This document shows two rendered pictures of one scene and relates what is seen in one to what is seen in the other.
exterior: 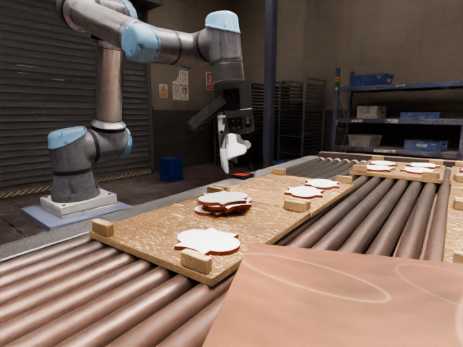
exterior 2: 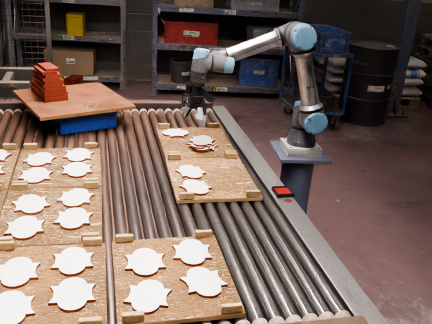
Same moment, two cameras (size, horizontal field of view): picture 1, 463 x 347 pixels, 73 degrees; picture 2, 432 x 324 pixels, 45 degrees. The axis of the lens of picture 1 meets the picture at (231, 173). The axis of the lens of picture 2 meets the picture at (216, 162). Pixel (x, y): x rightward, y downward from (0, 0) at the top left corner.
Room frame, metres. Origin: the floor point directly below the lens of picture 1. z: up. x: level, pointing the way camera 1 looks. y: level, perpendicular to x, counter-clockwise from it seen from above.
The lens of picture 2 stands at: (2.39, -1.72, 1.88)
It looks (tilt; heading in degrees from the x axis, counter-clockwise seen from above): 23 degrees down; 131
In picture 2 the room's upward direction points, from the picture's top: 4 degrees clockwise
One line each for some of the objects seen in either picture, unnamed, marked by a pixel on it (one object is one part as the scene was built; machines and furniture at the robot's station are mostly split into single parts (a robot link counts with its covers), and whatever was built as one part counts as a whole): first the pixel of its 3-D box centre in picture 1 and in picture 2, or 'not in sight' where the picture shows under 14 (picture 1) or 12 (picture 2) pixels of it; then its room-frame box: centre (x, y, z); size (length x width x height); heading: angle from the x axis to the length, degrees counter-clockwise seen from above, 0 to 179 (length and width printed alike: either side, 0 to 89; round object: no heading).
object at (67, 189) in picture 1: (74, 182); (301, 134); (1.04, 0.53, 0.96); 0.15 x 0.15 x 0.10
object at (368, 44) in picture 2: not in sight; (367, 82); (-0.24, 3.95, 0.44); 0.59 x 0.59 x 0.88
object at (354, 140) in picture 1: (364, 140); not in sight; (5.22, -2.21, 0.74); 0.44 x 0.36 x 0.20; 35
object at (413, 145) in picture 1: (425, 144); not in sight; (4.66, -2.90, 0.72); 0.50 x 0.38 x 0.16; 41
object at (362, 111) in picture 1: (371, 112); not in sight; (5.21, -2.28, 1.20); 0.36 x 0.28 x 0.22; 36
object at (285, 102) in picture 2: not in sight; (312, 82); (-0.60, 3.31, 0.46); 0.79 x 0.62 x 0.91; 138
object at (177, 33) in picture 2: not in sight; (190, 31); (-2.28, 3.04, 0.78); 0.66 x 0.45 x 0.28; 48
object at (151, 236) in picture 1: (209, 224); (195, 143); (0.72, 0.05, 0.93); 0.41 x 0.35 x 0.02; 145
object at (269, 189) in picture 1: (286, 190); (210, 178); (1.05, -0.19, 0.93); 0.41 x 0.35 x 0.02; 144
